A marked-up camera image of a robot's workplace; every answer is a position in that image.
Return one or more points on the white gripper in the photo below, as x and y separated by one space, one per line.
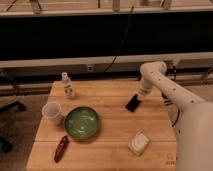
144 91

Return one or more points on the black eraser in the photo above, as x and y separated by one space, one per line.
133 103

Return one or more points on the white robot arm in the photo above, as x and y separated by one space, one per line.
195 142

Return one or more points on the white wrapped square object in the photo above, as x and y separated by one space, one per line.
138 143

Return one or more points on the green bowl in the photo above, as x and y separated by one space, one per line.
82 123

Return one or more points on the small clear bottle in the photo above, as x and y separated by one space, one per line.
68 89

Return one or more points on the white cup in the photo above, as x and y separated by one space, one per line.
52 111

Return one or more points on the red brown pen tool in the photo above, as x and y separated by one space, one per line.
60 148

